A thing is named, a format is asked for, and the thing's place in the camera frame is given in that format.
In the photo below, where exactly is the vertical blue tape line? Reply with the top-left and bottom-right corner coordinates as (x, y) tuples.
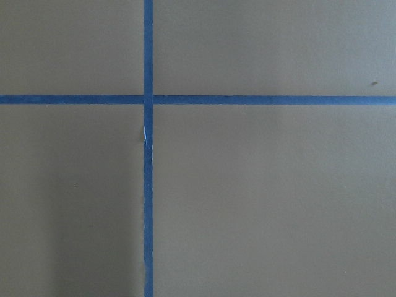
(144, 0), (154, 297)

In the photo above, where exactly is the horizontal blue tape line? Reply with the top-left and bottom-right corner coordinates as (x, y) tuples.
(1, 95), (395, 105)

